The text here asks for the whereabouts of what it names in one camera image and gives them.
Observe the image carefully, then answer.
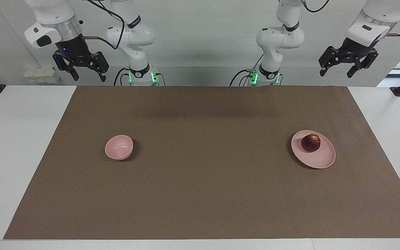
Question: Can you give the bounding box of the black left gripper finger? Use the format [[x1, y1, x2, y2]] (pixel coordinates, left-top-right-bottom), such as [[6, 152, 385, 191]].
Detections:
[[319, 46, 346, 77], [347, 50, 378, 78]]

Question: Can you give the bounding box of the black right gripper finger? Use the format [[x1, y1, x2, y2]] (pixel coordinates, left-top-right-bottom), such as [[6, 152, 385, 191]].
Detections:
[[52, 52, 79, 81], [89, 51, 109, 83]]

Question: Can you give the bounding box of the dark red apple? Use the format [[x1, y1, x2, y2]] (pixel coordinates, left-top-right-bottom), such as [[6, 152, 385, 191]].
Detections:
[[301, 134, 321, 152]]

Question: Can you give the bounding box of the pink bowl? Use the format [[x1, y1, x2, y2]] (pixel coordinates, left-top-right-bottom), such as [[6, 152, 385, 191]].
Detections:
[[105, 135, 134, 161]]

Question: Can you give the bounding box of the pink plate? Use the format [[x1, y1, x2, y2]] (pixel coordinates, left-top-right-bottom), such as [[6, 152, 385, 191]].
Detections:
[[291, 130, 336, 169]]

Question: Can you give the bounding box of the brown table mat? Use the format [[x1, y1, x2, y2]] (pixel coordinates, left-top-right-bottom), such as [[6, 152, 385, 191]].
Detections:
[[3, 86, 400, 240]]

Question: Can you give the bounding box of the black right arm base cable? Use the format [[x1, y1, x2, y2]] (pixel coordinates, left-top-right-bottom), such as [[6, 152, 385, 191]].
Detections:
[[113, 67, 166, 86]]

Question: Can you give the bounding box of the black arm base cable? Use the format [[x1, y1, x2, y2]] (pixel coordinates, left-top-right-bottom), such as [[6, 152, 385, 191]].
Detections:
[[113, 67, 166, 86], [230, 54, 264, 86]]

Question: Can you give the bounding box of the black left arm base cable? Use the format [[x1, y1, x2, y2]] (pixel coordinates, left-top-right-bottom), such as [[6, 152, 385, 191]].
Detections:
[[230, 54, 264, 86]]

